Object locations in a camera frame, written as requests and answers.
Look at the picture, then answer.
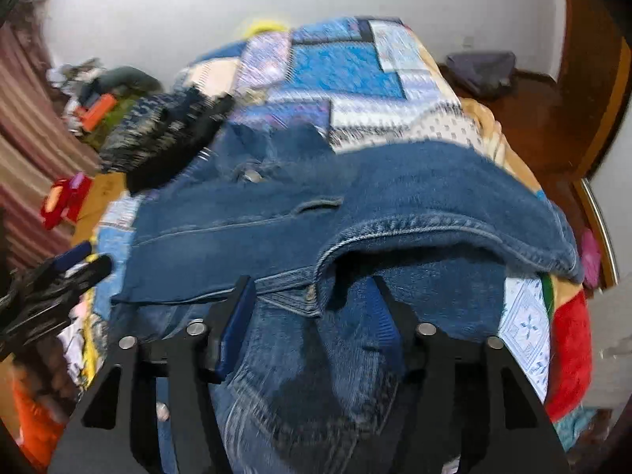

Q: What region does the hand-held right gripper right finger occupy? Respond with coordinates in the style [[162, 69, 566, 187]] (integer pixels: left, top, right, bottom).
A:
[[372, 275, 571, 474]]

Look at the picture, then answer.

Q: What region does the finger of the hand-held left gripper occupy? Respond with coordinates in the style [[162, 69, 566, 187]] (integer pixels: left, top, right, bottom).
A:
[[53, 241, 94, 273], [71, 254, 114, 290]]

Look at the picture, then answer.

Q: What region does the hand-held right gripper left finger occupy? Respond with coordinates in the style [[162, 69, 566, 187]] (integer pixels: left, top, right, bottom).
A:
[[47, 275, 258, 474]]

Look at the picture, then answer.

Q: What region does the blue denim jacket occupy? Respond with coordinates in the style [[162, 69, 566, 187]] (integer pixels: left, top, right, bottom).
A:
[[111, 123, 586, 474]]

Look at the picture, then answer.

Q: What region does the red plastic toy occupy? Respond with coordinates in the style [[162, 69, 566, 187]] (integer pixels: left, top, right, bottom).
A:
[[40, 174, 94, 230]]

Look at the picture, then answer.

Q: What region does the orange cloth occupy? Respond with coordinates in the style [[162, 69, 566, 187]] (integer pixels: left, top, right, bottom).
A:
[[10, 360, 82, 470]]

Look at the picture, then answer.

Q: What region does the striped brown curtain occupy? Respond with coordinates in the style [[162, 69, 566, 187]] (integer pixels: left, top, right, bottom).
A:
[[0, 24, 102, 272]]

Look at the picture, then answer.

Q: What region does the dark navy patterned cloth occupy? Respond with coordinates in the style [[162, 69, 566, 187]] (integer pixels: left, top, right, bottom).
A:
[[99, 86, 235, 194]]

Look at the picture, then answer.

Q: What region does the orange plastic toy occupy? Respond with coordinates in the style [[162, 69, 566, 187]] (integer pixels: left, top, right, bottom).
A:
[[79, 94, 119, 132]]

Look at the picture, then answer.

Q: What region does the red fleece blanket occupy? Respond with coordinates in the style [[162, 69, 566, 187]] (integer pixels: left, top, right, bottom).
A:
[[543, 286, 593, 423]]

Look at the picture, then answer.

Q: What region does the grey green cloth bundle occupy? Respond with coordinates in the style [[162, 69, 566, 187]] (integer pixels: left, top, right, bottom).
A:
[[79, 66, 161, 104]]

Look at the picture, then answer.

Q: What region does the pink cloth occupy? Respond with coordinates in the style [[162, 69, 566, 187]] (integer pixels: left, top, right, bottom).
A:
[[579, 229, 602, 290]]

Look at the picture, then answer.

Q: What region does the blue patchwork quilt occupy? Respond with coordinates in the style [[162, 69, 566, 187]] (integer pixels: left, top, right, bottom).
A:
[[81, 16, 554, 406]]

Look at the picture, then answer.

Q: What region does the dark grey bag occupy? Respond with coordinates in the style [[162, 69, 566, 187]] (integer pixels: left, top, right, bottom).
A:
[[447, 51, 517, 97]]

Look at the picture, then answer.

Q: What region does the yellow cloth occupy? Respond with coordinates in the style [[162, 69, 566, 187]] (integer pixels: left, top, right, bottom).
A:
[[239, 19, 290, 40]]

